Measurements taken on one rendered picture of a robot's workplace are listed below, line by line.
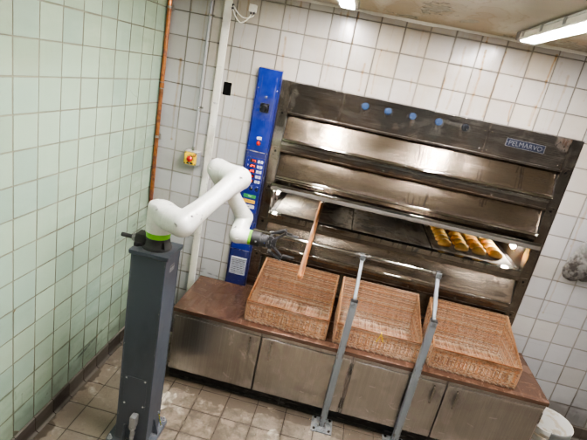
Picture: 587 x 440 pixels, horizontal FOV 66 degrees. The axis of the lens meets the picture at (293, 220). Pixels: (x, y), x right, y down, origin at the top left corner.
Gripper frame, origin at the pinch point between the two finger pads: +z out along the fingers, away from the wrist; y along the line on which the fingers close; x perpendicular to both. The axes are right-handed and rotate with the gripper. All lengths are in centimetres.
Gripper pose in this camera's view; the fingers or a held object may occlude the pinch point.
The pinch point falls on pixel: (293, 247)
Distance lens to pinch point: 272.0
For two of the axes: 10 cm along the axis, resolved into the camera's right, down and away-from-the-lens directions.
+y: -2.0, 9.3, 3.0
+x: -1.3, 2.8, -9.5
